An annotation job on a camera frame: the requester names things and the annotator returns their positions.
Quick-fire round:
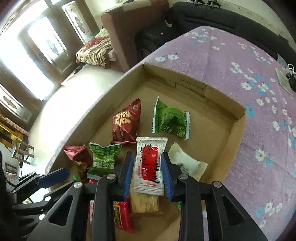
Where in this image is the red bar snack pack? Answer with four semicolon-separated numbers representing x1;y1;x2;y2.
89;178;135;233

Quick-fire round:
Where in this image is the shiny red snack bag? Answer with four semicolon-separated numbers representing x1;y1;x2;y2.
63;145;93;180

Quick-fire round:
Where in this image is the beige long cracker pack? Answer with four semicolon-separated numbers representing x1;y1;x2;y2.
130;192;159;213

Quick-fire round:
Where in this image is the green pea snack bag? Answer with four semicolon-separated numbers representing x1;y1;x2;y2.
88;143;122;177

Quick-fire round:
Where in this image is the white small snack packet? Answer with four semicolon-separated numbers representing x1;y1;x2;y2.
168;143;208;181

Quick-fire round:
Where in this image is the white red sachet snack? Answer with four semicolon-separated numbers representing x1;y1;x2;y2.
130;137;168;196

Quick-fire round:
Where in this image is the dark red snack bag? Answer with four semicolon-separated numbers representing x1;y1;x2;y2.
111;98;142;145

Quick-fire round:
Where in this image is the green tea snack packet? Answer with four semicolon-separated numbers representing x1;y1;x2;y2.
152;97;190;140

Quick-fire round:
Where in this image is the green clear candy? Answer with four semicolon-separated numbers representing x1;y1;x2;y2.
177;202;182;210

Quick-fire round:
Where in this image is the cardboard tray box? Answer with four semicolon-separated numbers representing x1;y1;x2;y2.
48;62;247;241

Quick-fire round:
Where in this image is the floral blanket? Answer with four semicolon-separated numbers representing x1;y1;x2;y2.
75;37;113;67

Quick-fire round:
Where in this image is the olive green notebook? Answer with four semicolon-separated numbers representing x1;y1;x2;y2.
275;68;293;96

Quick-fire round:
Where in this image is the purple floral tablecloth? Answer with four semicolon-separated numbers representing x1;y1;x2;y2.
43;25;296;241

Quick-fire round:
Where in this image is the small black box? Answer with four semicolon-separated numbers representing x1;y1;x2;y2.
286;72;296;92

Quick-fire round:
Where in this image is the brown armchair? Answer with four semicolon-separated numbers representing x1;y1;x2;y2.
100;1;169;72

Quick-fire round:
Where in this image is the black sofa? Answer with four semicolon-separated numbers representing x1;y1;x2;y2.
135;2;294;60

